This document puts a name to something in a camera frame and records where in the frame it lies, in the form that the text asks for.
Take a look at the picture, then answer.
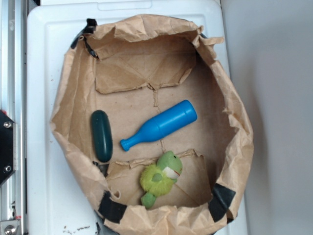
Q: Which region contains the white plastic lid platform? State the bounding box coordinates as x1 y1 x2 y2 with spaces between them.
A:
26 0 247 235

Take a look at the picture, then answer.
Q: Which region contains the black corner bracket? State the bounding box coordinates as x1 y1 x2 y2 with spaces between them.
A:
0 110 16 187

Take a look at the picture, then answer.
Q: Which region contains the blue plastic toy bottle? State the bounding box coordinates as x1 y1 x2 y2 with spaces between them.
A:
120 100 198 151

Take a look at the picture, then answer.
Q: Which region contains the aluminium frame rail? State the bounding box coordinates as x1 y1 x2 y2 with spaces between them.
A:
0 0 28 235

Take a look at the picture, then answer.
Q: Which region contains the dark green toy cucumber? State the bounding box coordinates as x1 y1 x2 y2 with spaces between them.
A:
91 110 113 162

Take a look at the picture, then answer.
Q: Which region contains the brown paper lined bin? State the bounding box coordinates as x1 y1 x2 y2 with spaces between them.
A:
50 14 254 235

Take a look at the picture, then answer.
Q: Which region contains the green plush frog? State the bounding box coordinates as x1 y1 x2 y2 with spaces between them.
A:
139 151 183 209

